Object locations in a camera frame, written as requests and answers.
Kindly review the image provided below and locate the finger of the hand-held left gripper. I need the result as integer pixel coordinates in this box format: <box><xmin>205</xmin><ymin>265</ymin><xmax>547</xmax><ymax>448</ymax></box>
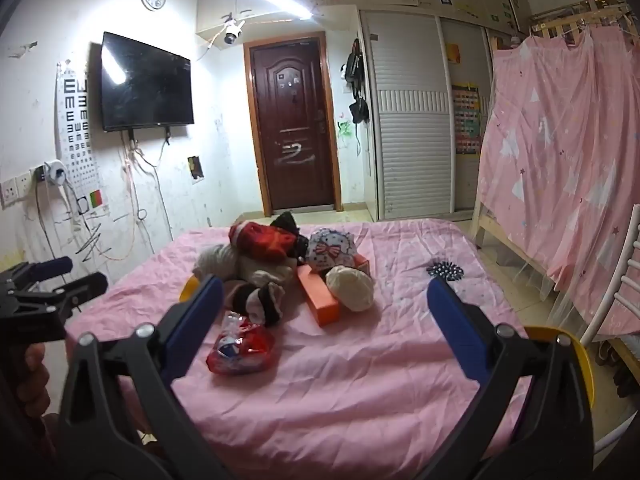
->
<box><xmin>10</xmin><ymin>272</ymin><xmax>109</xmax><ymax>331</ymax></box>
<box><xmin>0</xmin><ymin>256</ymin><xmax>74</xmax><ymax>296</ymax></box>

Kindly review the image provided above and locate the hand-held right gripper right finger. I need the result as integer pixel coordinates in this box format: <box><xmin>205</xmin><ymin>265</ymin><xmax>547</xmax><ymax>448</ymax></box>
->
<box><xmin>426</xmin><ymin>276</ymin><xmax>596</xmax><ymax>480</ymax></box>

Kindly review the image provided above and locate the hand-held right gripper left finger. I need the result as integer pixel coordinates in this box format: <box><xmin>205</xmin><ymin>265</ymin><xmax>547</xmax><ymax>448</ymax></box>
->
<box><xmin>57</xmin><ymin>274</ymin><xmax>225</xmax><ymax>480</ymax></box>

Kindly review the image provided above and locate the red plastic bag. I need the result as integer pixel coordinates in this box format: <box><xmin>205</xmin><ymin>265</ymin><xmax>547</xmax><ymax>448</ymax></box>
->
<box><xmin>206</xmin><ymin>310</ymin><xmax>277</xmax><ymax>376</ymax></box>

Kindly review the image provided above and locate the long orange box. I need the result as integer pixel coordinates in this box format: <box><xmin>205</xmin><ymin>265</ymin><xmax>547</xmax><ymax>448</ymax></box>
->
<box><xmin>297</xmin><ymin>262</ymin><xmax>343</xmax><ymax>327</ymax></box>

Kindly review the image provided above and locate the person's left hand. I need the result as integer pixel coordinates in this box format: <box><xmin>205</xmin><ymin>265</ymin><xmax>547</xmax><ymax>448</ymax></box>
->
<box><xmin>22</xmin><ymin>340</ymin><xmax>52</xmax><ymax>418</ymax></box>

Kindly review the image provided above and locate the small yellow bowl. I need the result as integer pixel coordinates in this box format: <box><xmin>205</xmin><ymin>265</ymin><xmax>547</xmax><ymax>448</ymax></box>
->
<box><xmin>179</xmin><ymin>276</ymin><xmax>202</xmax><ymax>303</ymax></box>

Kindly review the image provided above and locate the light grey cloth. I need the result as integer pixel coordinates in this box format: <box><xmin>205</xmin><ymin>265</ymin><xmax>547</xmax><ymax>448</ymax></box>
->
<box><xmin>192</xmin><ymin>244</ymin><xmax>243</xmax><ymax>281</ymax></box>

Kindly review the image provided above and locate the beige cloth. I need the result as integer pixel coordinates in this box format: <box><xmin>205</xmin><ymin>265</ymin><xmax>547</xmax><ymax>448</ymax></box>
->
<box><xmin>239</xmin><ymin>257</ymin><xmax>297</xmax><ymax>288</ymax></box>

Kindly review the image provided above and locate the white plug-in device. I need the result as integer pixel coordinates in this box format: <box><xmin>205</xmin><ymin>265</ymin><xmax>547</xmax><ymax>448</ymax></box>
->
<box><xmin>42</xmin><ymin>159</ymin><xmax>68</xmax><ymax>187</ymax></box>

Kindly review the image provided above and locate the red cloth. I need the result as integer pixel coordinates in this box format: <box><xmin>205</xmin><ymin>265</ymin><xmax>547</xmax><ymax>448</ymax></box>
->
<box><xmin>229</xmin><ymin>221</ymin><xmax>297</xmax><ymax>262</ymax></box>

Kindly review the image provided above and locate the cream rolled sock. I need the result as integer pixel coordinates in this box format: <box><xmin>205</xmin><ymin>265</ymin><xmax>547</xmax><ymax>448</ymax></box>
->
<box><xmin>325</xmin><ymin>265</ymin><xmax>376</xmax><ymax>312</ymax></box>

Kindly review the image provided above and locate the pink bed sheet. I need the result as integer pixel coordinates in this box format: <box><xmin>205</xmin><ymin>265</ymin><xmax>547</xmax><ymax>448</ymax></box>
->
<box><xmin>65</xmin><ymin>217</ymin><xmax>536</xmax><ymax>480</ymax></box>

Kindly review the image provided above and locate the white eye chart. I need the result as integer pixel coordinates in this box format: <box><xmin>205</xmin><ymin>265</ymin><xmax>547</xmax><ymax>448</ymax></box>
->
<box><xmin>56</xmin><ymin>60</ymin><xmax>108</xmax><ymax>211</ymax></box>

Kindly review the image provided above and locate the yellow plastic chair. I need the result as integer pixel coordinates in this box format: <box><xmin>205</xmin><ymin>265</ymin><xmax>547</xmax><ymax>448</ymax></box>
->
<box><xmin>522</xmin><ymin>325</ymin><xmax>597</xmax><ymax>411</ymax></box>

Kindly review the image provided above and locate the bow print cloth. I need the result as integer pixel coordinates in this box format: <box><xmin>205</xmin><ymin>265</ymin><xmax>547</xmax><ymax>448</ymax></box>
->
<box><xmin>305</xmin><ymin>227</ymin><xmax>360</xmax><ymax>275</ymax></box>

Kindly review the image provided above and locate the white metal chair back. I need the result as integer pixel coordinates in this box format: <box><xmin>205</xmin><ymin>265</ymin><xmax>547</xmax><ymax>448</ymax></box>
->
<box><xmin>580</xmin><ymin>227</ymin><xmax>640</xmax><ymax>346</ymax></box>

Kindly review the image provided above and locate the white slatted wardrobe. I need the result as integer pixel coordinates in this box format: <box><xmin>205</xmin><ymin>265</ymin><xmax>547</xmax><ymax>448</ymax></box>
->
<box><xmin>360</xmin><ymin>10</ymin><xmax>501</xmax><ymax>221</ymax></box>

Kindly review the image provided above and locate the pink printed curtain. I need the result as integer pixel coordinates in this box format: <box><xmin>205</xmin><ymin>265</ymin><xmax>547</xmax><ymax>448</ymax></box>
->
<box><xmin>475</xmin><ymin>25</ymin><xmax>640</xmax><ymax>336</ymax></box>

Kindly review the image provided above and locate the colourful grid poster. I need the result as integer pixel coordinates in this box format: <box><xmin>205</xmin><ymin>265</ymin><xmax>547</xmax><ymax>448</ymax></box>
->
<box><xmin>451</xmin><ymin>84</ymin><xmax>482</xmax><ymax>157</ymax></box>

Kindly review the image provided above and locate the dark brown door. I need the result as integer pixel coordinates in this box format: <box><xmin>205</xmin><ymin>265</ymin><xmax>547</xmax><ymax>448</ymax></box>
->
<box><xmin>244</xmin><ymin>31</ymin><xmax>343</xmax><ymax>213</ymax></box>

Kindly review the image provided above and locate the small black hanging bag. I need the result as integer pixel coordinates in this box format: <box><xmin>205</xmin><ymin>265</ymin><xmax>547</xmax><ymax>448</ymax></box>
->
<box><xmin>349</xmin><ymin>97</ymin><xmax>371</xmax><ymax>126</ymax></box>

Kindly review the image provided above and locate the wall cable bundle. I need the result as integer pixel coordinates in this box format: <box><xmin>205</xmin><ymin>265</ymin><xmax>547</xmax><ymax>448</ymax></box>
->
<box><xmin>122</xmin><ymin>132</ymin><xmax>173</xmax><ymax>261</ymax></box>

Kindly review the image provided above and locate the black wall television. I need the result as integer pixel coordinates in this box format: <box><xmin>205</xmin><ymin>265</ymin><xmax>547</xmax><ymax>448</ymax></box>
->
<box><xmin>101</xmin><ymin>31</ymin><xmax>195</xmax><ymax>132</ymax></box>

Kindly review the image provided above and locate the white security camera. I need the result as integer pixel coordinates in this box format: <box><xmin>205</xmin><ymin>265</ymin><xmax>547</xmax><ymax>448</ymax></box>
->
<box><xmin>220</xmin><ymin>12</ymin><xmax>246</xmax><ymax>45</ymax></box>

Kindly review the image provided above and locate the wooden bunk bed frame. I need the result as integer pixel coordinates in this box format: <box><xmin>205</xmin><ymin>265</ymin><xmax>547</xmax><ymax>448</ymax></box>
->
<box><xmin>472</xmin><ymin>2</ymin><xmax>640</xmax><ymax>261</ymax></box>

